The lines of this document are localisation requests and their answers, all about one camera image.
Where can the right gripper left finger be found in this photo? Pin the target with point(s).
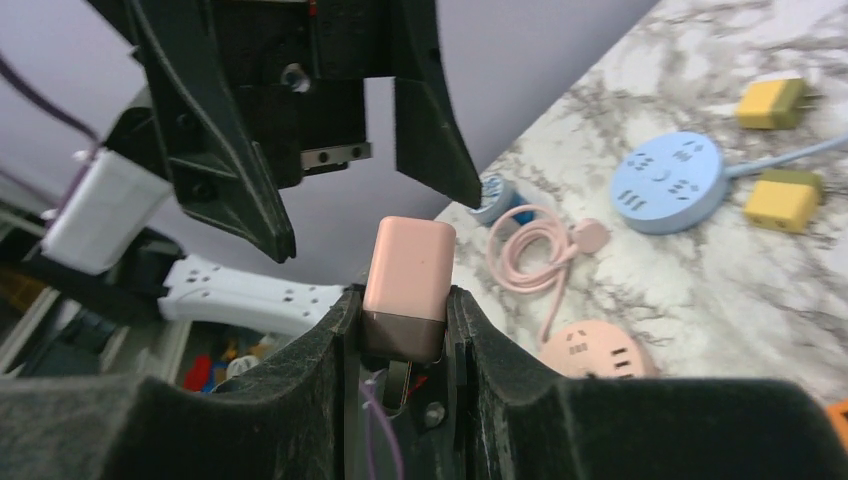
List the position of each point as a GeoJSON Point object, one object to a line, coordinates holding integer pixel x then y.
{"type": "Point", "coordinates": [294, 416]}

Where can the yellow plug adapter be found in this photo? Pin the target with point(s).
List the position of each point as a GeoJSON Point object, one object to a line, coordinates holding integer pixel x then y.
{"type": "Point", "coordinates": [778, 104]}
{"type": "Point", "coordinates": [784, 200]}

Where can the pink round power strip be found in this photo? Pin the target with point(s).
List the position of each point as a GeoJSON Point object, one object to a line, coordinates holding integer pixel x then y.
{"type": "Point", "coordinates": [595, 348]}

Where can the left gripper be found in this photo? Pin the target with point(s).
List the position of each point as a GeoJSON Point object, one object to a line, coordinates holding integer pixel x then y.
{"type": "Point", "coordinates": [296, 69]}

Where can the pink plug adapter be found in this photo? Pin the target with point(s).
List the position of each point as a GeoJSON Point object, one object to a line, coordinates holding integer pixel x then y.
{"type": "Point", "coordinates": [404, 303]}

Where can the orange power strip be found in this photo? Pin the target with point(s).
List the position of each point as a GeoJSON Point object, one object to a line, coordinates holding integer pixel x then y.
{"type": "Point", "coordinates": [838, 416]}

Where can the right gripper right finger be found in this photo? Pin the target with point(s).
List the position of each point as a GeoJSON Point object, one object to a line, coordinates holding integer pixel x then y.
{"type": "Point", "coordinates": [518, 419]}

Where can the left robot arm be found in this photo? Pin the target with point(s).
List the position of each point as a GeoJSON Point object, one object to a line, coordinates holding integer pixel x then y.
{"type": "Point", "coordinates": [155, 279]}

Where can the blue round power strip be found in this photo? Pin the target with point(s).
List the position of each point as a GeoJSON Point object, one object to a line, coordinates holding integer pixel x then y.
{"type": "Point", "coordinates": [669, 184]}

